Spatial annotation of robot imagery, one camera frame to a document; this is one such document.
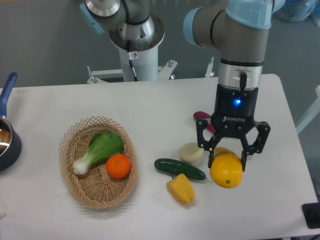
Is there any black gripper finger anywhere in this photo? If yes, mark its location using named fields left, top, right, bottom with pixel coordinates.
left=195, top=116, right=231, bottom=169
left=237, top=121, right=271, bottom=172

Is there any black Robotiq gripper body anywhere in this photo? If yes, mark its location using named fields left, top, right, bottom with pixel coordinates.
left=211, top=84, right=259, bottom=140

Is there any yellow mango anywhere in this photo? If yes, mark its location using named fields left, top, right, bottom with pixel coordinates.
left=209, top=147, right=243, bottom=189

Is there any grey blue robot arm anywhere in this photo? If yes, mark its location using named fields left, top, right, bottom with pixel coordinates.
left=79, top=0, right=284, bottom=166

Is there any woven wicker basket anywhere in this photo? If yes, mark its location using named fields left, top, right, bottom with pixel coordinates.
left=59, top=116, right=138, bottom=209

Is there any beige round cake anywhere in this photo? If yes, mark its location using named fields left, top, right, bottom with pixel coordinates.
left=179, top=142, right=203, bottom=164

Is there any purple sweet potato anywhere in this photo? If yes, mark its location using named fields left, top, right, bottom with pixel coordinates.
left=193, top=111, right=216, bottom=135

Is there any dark green cucumber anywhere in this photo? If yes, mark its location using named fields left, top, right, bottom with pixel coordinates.
left=154, top=158, right=212, bottom=183

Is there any yellow bell pepper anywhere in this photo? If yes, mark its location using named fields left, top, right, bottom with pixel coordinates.
left=166, top=173, right=196, bottom=205

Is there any orange tangerine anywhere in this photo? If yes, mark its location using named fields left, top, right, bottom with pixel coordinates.
left=105, top=153, right=131, bottom=179

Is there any black device at edge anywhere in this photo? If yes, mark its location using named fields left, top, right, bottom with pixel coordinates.
left=301, top=202, right=320, bottom=229

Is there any green bok choy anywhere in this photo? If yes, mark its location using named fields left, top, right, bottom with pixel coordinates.
left=72, top=130, right=124, bottom=175

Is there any blue plastic bag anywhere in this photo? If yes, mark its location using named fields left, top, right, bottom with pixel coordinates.
left=277, top=0, right=320, bottom=27

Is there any blue saucepan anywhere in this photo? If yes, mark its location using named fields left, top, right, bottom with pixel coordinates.
left=0, top=72, right=22, bottom=171

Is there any white frame post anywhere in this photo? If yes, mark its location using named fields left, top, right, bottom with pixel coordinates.
left=295, top=85, right=320, bottom=135

